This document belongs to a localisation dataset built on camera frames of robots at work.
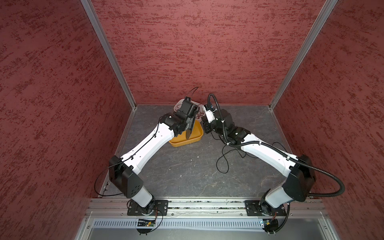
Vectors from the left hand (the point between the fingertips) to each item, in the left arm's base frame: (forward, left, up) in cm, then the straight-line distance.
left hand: (182, 119), depth 79 cm
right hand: (0, -11, 0) cm, 11 cm away
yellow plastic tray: (+1, +2, -23) cm, 24 cm away
